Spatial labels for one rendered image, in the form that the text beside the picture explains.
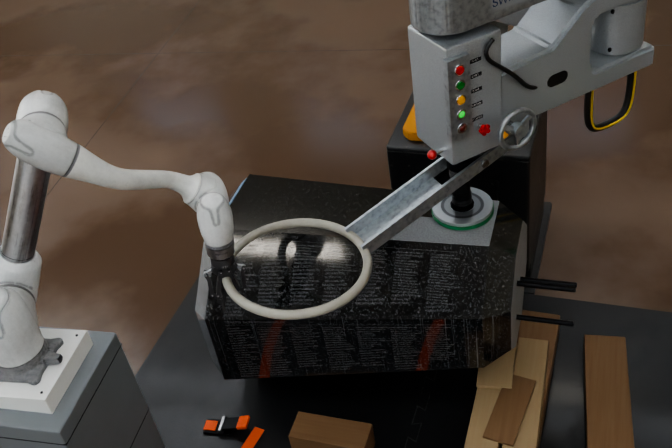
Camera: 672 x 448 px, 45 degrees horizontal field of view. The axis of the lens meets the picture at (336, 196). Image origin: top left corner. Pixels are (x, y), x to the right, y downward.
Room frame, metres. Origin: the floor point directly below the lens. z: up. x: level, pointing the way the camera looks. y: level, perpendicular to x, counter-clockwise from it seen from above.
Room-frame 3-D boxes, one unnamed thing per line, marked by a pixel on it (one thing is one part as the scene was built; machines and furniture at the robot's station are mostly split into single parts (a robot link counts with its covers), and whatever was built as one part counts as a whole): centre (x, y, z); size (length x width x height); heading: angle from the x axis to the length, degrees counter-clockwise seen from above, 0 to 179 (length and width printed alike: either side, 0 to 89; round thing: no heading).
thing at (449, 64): (2.11, -0.41, 1.38); 0.08 x 0.03 x 0.28; 112
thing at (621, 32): (2.49, -1.04, 1.35); 0.19 x 0.19 x 0.20
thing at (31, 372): (1.83, 1.02, 0.89); 0.22 x 0.18 x 0.06; 72
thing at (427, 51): (2.27, -0.51, 1.32); 0.36 x 0.22 x 0.45; 112
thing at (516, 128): (2.17, -0.59, 1.20); 0.15 x 0.10 x 0.15; 112
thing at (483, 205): (2.24, -0.43, 0.85); 0.21 x 0.21 x 0.01
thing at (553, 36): (2.38, -0.80, 1.31); 0.74 x 0.23 x 0.49; 112
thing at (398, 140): (3.00, -0.64, 0.37); 0.66 x 0.66 x 0.74; 66
